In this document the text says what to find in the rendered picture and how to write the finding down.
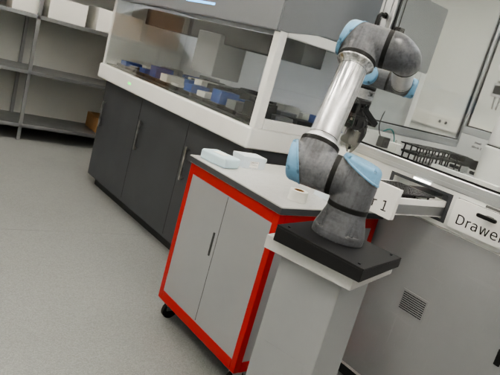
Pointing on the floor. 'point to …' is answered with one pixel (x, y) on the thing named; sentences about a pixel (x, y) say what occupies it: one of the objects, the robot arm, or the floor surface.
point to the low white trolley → (231, 253)
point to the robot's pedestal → (306, 317)
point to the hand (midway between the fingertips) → (350, 149)
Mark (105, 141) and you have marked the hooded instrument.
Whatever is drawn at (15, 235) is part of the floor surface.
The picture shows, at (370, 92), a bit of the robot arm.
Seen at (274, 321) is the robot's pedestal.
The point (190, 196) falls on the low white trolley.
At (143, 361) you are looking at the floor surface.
